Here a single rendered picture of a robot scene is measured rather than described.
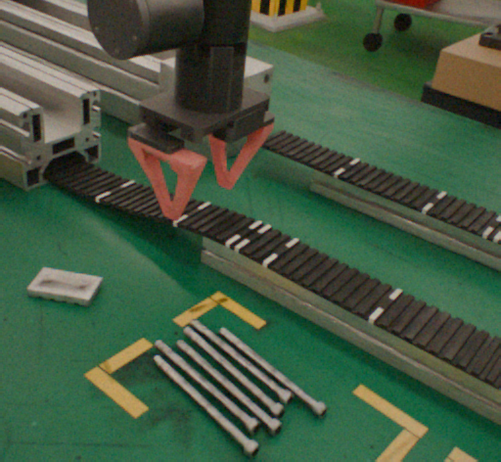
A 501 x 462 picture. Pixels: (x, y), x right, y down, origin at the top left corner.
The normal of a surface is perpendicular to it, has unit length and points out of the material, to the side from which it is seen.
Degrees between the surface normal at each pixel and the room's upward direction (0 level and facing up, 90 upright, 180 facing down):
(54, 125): 0
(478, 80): 90
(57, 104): 90
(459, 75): 90
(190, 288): 0
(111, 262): 0
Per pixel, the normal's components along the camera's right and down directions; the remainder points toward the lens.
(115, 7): -0.66, 0.33
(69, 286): 0.11, -0.85
